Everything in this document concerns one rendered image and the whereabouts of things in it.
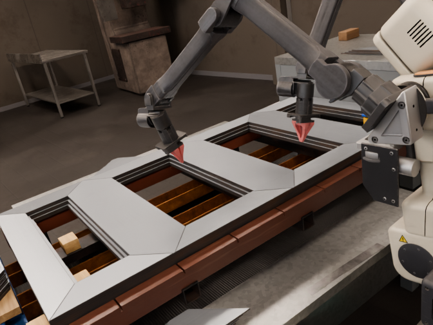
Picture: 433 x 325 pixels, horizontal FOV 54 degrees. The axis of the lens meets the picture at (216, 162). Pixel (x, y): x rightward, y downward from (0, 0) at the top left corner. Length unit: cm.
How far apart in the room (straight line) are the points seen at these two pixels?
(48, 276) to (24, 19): 802
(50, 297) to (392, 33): 101
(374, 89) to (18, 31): 836
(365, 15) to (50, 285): 481
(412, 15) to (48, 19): 847
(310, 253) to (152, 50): 614
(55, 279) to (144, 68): 615
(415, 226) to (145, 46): 632
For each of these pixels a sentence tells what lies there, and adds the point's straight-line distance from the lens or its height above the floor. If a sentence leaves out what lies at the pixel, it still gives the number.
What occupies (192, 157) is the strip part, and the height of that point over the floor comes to 86.
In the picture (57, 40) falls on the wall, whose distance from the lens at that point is 920.
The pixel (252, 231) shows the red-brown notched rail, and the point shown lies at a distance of 122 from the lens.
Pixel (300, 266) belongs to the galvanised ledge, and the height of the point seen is 68.
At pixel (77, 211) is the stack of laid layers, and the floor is 84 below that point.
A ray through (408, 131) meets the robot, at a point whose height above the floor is 115.
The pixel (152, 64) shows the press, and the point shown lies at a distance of 723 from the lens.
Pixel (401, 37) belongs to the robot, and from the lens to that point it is 104.
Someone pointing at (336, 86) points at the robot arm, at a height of 124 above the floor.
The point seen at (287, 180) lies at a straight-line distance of 140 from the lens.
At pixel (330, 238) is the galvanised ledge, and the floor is 68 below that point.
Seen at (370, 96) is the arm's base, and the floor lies 122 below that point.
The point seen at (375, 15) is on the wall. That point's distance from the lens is 537.
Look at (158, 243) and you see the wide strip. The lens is 120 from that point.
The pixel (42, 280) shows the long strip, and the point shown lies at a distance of 123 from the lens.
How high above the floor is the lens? 148
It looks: 23 degrees down
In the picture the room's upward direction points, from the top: 11 degrees counter-clockwise
